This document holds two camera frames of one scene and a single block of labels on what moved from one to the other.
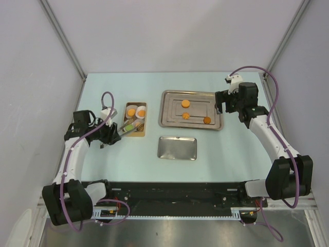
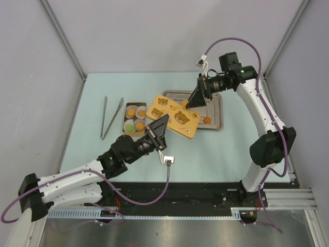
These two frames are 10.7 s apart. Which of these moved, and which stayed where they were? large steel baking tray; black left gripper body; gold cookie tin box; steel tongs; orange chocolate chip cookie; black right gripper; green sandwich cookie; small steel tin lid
Moved: black left gripper body; black right gripper; small steel tin lid; steel tongs
Stayed: orange chocolate chip cookie; gold cookie tin box; large steel baking tray; green sandwich cookie
